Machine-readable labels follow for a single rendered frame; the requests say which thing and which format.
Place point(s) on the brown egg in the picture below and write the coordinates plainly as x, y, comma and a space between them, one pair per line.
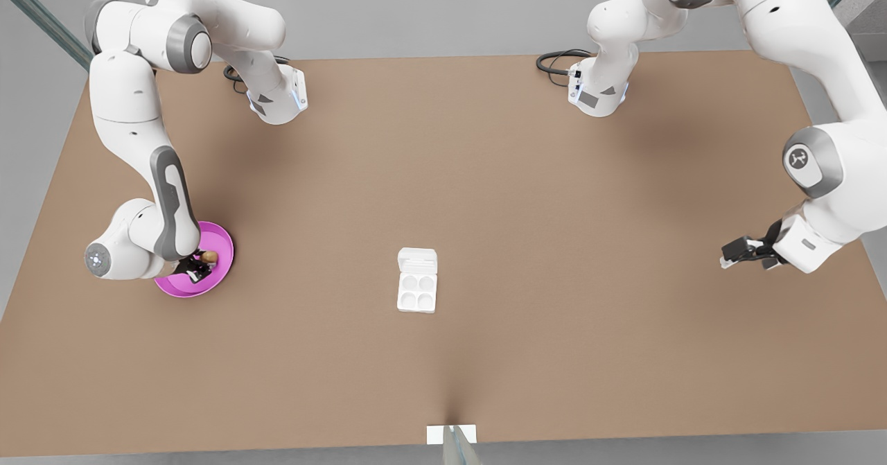
209, 258

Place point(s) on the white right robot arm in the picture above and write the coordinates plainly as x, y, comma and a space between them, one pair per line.
128, 98

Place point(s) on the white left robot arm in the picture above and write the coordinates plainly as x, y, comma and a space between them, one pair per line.
804, 14

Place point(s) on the white egg box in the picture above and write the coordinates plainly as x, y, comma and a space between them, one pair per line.
418, 280

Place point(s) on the magenta round plate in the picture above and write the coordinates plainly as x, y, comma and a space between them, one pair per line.
215, 250

